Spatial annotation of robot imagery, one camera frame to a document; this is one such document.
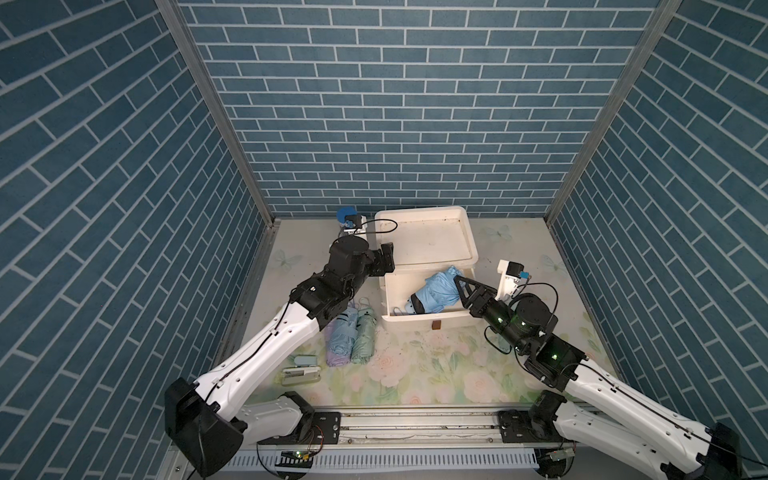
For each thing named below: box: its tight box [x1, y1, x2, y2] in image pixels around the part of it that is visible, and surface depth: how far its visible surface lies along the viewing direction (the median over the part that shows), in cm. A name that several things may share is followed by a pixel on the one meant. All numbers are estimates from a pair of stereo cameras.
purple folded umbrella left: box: [323, 320, 351, 368], surface depth 84 cm
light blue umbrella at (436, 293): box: [393, 266, 464, 315], surface depth 73 cm
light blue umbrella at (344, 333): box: [328, 307, 359, 361], surface depth 85 cm
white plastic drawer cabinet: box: [375, 206, 479, 297], surface depth 84 cm
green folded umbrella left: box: [351, 297, 377, 365], surface depth 86 cm
